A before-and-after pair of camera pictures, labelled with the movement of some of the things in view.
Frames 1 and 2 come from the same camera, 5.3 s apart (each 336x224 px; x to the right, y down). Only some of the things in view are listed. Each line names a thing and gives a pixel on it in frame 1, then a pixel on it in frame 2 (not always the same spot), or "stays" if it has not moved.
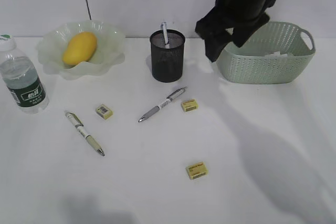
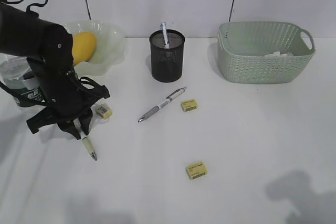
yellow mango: (81, 48) stays
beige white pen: (79, 125) → (85, 139)
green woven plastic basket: (279, 53) stays
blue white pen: (164, 28) stays
